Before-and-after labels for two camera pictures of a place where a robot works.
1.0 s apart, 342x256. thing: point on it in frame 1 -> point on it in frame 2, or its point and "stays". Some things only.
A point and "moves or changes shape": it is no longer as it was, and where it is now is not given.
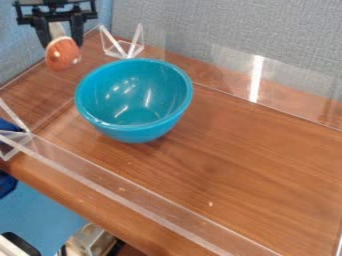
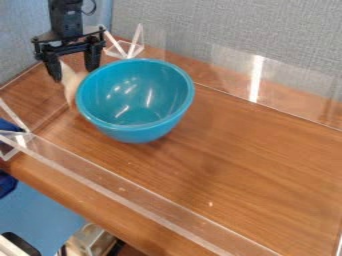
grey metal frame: (91, 241) stays
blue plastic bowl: (133, 98) stays
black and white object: (15, 246) stays
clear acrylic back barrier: (267, 51) stays
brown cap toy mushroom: (63, 54) moves or changes shape
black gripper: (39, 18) -> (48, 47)
